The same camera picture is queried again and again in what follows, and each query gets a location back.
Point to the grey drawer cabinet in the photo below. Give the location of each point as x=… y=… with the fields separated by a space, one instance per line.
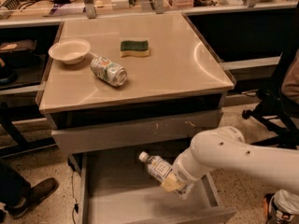
x=180 y=75

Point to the black office chair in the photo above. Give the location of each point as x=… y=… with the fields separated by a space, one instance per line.
x=276 y=110

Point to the grey upper drawer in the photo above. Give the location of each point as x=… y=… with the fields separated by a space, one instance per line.
x=135 y=132

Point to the white paper bowl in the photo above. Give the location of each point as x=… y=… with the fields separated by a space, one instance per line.
x=70 y=51

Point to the open grey lower drawer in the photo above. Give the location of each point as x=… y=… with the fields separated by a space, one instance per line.
x=117 y=189

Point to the orange and black sneaker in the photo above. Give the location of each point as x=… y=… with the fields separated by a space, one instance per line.
x=272 y=213

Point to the green and yellow sponge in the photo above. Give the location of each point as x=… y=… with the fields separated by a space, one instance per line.
x=135 y=48

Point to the crushed soda can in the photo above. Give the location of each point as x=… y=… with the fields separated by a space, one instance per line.
x=112 y=73

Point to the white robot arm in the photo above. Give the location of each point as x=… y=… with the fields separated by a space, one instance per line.
x=225 y=148

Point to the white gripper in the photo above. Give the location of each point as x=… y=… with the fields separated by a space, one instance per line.
x=179 y=169

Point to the clear plastic water bottle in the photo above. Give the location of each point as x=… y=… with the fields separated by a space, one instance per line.
x=159 y=169

